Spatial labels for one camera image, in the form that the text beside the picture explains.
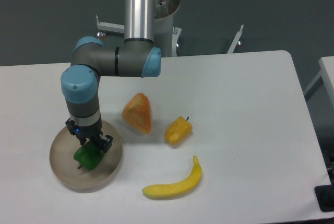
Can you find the green toy pepper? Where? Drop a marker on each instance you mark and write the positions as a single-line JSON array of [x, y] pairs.
[[89, 155]]

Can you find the orange toy bread wedge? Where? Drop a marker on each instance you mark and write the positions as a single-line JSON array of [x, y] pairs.
[[137, 113]]

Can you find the yellow toy banana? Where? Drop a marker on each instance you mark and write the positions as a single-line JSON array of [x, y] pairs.
[[176, 189]]

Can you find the yellow toy pepper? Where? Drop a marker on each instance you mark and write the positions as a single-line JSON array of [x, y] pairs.
[[178, 131]]

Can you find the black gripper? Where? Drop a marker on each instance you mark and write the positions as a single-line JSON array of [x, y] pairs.
[[92, 132]]

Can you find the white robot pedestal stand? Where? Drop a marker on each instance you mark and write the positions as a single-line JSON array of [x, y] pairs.
[[164, 25]]

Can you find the black device at edge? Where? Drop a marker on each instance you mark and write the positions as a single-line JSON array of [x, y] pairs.
[[324, 195]]

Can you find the beige round plate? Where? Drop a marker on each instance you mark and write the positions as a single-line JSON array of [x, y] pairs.
[[72, 174]]

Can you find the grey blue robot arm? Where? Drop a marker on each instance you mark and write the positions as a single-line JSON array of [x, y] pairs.
[[138, 57]]

